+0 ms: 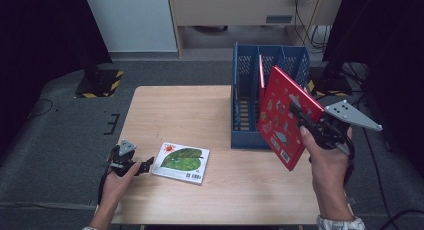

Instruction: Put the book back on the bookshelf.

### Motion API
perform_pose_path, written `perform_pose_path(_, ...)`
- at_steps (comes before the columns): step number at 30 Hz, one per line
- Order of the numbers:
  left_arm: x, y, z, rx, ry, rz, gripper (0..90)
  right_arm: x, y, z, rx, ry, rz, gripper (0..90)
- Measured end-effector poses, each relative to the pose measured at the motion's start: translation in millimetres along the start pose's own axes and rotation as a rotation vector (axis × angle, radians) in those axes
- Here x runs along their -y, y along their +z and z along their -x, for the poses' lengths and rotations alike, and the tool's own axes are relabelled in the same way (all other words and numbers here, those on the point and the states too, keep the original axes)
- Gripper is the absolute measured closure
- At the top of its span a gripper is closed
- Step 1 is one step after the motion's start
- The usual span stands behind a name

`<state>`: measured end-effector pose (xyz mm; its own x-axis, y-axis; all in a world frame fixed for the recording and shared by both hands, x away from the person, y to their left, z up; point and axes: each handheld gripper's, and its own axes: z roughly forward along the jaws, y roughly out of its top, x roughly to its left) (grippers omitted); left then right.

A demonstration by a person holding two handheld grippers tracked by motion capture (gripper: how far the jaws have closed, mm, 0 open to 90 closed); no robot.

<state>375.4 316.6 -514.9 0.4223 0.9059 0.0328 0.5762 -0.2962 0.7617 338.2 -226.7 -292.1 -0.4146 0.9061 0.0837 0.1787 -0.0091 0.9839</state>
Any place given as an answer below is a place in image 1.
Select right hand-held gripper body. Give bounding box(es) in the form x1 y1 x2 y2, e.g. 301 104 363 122
304 99 383 154

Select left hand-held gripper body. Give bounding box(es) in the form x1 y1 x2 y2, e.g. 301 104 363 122
108 139 141 177

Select white book with green leaf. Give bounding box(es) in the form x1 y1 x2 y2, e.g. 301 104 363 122
151 142 211 186

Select blue plastic file rack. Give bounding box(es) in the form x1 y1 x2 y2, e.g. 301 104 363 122
230 41 310 150

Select dark blue picture book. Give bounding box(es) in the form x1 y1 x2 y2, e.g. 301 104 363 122
233 84 242 133

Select person's left hand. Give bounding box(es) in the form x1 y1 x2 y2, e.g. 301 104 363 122
101 162 142 204

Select person's right hand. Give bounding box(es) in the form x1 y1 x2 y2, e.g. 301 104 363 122
299 126 354 191

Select black tape floor mark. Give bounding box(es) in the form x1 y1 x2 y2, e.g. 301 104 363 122
103 113 121 136

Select black stand with striped base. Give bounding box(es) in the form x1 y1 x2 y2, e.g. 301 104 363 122
307 61 354 98
74 56 124 99

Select black curtain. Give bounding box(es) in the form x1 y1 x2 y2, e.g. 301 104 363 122
321 0 424 178
0 0 113 158

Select grey label on desk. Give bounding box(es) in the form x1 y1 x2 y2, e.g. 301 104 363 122
265 14 294 25

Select white cabinet panel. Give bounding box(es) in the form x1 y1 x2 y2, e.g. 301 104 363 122
82 0 178 53

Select beige wooden desk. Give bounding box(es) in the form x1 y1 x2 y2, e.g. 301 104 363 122
166 0 344 59

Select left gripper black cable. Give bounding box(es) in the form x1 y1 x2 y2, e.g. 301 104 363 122
97 145 117 205

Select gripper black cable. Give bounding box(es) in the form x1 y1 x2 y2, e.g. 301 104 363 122
339 136 356 188
97 145 117 205

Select long black floor cable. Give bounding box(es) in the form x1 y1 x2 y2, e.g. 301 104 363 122
356 98 392 230

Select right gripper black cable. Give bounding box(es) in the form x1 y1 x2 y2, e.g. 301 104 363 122
339 136 356 188

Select thin black floor cable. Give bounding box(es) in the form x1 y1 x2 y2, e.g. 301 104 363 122
28 98 54 119

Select hanging black cables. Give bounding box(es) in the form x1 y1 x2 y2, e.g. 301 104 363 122
292 0 332 54

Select curved black floor cable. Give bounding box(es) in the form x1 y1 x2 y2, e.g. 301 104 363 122
379 208 424 230

